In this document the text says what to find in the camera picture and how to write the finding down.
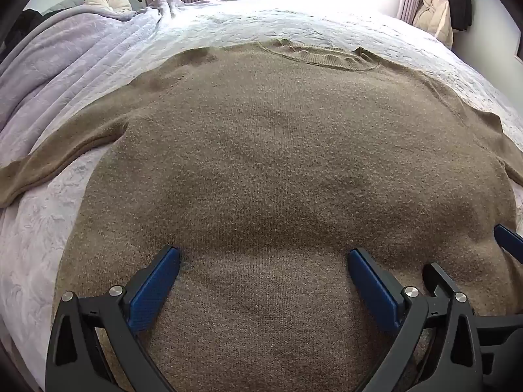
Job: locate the lavender fleece blanket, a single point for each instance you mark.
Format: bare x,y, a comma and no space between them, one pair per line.
61,57

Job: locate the dark clothing pile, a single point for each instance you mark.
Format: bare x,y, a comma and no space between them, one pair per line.
22,24

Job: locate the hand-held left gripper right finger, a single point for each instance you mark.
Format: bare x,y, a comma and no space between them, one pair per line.
374,290

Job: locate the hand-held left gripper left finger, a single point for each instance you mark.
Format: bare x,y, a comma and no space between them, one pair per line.
157,281

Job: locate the round cream pillow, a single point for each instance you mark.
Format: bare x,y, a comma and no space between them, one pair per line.
108,2

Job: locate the white embossed bed quilt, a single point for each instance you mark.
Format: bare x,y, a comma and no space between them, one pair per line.
245,24

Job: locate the brown knitted sweater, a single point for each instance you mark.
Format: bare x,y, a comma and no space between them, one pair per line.
265,151

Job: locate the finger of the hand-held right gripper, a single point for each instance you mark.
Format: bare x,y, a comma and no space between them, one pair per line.
508,241
437,277

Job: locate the beige hanging jacket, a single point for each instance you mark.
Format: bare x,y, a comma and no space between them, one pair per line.
433,20

